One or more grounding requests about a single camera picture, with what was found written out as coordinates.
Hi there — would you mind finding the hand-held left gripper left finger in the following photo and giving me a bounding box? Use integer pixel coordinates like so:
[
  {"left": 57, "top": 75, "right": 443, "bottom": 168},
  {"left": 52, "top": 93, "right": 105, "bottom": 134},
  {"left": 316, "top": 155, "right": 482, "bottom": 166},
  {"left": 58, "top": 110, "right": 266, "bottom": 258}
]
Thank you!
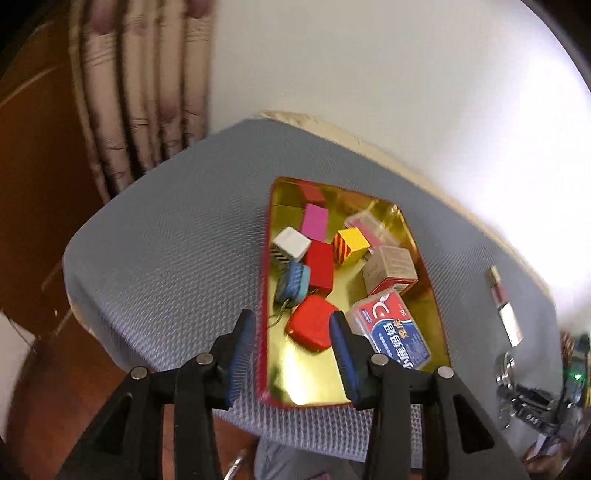
[{"left": 58, "top": 310, "right": 256, "bottom": 480}]

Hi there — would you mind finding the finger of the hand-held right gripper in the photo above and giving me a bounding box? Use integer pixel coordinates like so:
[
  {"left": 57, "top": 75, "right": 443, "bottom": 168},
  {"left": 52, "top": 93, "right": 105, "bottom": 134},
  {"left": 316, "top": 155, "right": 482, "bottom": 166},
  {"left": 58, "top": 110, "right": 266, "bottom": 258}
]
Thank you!
[{"left": 501, "top": 385, "right": 566, "bottom": 435}]

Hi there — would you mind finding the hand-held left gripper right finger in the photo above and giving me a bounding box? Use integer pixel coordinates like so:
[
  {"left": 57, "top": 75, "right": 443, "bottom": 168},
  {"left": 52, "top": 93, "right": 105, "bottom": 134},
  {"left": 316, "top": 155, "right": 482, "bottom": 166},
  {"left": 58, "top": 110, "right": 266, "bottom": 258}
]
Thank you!
[{"left": 329, "top": 311, "right": 527, "bottom": 480}]

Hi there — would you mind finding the red rounded box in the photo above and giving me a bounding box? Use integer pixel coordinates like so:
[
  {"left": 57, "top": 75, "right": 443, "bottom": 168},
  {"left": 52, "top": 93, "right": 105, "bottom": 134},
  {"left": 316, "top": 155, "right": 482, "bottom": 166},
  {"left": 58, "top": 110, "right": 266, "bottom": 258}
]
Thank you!
[{"left": 285, "top": 295, "right": 334, "bottom": 352}]

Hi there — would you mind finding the gold tray with red rim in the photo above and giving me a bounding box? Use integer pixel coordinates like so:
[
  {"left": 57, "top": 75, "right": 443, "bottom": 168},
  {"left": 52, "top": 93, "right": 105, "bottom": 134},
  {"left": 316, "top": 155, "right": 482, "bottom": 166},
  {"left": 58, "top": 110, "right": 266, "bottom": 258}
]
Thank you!
[{"left": 254, "top": 176, "right": 451, "bottom": 409}]

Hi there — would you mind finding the clear plastic box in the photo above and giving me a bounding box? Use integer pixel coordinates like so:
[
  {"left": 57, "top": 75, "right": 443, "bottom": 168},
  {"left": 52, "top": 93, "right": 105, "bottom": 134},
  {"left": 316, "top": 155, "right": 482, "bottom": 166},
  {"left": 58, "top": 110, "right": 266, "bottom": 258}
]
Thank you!
[{"left": 344, "top": 211, "right": 399, "bottom": 252}]

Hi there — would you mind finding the black and silver metal item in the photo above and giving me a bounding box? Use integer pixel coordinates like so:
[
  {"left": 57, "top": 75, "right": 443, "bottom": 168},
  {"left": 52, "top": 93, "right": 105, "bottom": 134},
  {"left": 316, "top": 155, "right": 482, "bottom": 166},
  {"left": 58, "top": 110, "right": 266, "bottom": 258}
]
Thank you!
[{"left": 496, "top": 353, "right": 520, "bottom": 425}]

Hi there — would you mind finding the clear box with blue label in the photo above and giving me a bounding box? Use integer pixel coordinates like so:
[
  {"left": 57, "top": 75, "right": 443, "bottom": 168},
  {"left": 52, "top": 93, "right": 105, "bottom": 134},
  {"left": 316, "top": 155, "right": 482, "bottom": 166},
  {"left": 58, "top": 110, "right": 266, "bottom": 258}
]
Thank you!
[{"left": 345, "top": 287, "right": 432, "bottom": 371}]

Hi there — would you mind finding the blue round tape measure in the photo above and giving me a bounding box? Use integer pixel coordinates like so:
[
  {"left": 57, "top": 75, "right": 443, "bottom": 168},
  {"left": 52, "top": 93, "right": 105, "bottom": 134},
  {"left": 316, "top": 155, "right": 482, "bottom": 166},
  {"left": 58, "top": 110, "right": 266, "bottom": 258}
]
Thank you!
[{"left": 274, "top": 262, "right": 311, "bottom": 305}]

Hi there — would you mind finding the small cardboard box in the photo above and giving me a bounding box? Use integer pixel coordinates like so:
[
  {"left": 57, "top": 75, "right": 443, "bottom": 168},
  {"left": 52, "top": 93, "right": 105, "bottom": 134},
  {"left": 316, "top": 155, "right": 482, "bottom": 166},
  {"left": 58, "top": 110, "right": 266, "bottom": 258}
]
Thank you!
[{"left": 362, "top": 246, "right": 419, "bottom": 296}]

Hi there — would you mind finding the yellow block with red stripes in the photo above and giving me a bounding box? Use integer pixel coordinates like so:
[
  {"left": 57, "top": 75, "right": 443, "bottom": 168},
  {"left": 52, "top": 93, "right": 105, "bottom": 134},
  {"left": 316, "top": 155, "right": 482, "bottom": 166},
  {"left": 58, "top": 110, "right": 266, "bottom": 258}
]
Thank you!
[{"left": 332, "top": 227, "right": 370, "bottom": 267}]

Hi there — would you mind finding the grey cloth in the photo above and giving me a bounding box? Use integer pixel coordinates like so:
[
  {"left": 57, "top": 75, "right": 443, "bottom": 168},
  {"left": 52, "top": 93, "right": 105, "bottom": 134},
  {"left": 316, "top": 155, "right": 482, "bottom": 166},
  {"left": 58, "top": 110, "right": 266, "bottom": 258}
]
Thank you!
[{"left": 254, "top": 438, "right": 370, "bottom": 480}]

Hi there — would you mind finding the white block with black stripes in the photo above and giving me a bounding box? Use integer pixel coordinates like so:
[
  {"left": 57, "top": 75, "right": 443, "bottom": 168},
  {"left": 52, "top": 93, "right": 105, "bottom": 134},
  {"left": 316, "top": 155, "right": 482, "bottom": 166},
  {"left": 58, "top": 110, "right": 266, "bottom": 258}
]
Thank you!
[{"left": 270, "top": 226, "right": 311, "bottom": 267}]

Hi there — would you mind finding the grey woven mat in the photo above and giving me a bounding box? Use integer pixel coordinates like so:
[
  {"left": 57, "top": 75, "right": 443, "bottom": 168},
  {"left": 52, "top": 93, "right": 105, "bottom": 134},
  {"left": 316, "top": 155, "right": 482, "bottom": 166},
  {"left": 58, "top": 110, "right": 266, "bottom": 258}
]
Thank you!
[{"left": 62, "top": 119, "right": 568, "bottom": 469}]

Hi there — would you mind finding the pink block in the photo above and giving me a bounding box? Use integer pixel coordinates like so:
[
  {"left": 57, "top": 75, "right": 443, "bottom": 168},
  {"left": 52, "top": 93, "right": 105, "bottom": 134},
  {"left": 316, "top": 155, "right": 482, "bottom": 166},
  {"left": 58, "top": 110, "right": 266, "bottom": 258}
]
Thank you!
[{"left": 301, "top": 203, "right": 329, "bottom": 243}]

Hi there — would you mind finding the dark red block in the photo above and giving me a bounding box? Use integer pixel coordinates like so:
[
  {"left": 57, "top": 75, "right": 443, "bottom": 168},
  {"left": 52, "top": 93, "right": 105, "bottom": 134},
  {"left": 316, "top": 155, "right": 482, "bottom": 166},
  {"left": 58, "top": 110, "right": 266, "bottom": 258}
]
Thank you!
[{"left": 295, "top": 181, "right": 326, "bottom": 206}]

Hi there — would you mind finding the beige tablecloth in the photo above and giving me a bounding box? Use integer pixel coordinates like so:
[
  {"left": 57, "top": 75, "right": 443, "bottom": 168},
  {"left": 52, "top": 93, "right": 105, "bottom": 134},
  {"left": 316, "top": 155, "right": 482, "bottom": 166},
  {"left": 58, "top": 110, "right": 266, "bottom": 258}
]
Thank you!
[{"left": 256, "top": 111, "right": 552, "bottom": 296}]

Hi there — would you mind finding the brown wooden door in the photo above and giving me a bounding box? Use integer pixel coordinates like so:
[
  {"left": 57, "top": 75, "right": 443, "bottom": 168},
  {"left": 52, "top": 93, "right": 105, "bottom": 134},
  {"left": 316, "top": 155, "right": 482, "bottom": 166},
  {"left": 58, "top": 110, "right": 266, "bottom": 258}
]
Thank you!
[{"left": 0, "top": 23, "right": 112, "bottom": 337}]

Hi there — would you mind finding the beige leaf-print curtain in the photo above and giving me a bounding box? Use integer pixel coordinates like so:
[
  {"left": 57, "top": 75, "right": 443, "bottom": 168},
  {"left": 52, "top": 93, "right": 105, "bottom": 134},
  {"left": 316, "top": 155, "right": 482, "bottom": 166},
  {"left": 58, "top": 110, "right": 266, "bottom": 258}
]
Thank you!
[{"left": 68, "top": 0, "right": 215, "bottom": 201}]

